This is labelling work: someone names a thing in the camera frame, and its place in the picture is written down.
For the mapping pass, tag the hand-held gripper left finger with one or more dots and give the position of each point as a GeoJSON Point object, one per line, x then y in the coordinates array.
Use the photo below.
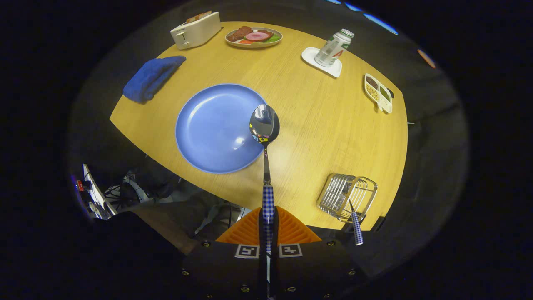
{"type": "Point", "coordinates": [220, 271]}

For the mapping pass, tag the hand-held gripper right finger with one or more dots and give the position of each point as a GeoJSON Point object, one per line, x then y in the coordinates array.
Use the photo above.
{"type": "Point", "coordinates": [316, 271]}

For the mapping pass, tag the person's trouser leg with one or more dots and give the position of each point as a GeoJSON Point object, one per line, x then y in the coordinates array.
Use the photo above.
{"type": "Point", "coordinates": [166, 225]}

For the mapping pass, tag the metal cutlery rack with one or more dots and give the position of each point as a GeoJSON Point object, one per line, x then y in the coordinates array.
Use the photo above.
{"type": "Point", "coordinates": [337, 196]}

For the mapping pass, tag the blue plate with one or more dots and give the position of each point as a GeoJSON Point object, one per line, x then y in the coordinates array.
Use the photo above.
{"type": "Point", "coordinates": [212, 129]}

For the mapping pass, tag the white flat panel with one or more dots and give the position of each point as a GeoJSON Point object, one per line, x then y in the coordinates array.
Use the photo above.
{"type": "Point", "coordinates": [98, 193]}

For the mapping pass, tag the white divided snack dish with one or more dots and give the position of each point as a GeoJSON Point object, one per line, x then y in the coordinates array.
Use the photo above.
{"type": "Point", "coordinates": [377, 93]}

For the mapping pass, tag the blue folded cloth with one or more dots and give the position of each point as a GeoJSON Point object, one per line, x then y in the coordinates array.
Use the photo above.
{"type": "Point", "coordinates": [150, 79]}

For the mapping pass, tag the white square coaster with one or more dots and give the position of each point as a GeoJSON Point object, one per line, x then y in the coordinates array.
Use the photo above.
{"type": "Point", "coordinates": [310, 56]}

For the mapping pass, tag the white drink bottle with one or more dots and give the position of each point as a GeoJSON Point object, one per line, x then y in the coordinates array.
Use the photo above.
{"type": "Point", "coordinates": [331, 50]}

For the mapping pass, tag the small plate with food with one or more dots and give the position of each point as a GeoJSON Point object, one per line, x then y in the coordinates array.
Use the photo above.
{"type": "Point", "coordinates": [254, 45]}

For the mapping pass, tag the red tomato slice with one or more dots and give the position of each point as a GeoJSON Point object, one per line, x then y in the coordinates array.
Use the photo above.
{"type": "Point", "coordinates": [245, 41]}

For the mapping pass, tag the green lettuce leaf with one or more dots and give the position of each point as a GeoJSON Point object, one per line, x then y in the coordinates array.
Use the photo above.
{"type": "Point", "coordinates": [275, 38]}

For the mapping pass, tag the pink ham slice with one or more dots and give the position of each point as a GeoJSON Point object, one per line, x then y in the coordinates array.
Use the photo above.
{"type": "Point", "coordinates": [258, 36]}

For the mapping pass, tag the brown meat slice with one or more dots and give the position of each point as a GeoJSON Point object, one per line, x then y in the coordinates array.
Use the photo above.
{"type": "Point", "coordinates": [239, 33]}

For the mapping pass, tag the white toaster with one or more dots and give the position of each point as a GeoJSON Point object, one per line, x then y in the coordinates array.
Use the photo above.
{"type": "Point", "coordinates": [198, 33]}

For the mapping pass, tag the toast slice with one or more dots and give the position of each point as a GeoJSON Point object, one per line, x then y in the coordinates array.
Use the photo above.
{"type": "Point", "coordinates": [198, 16]}

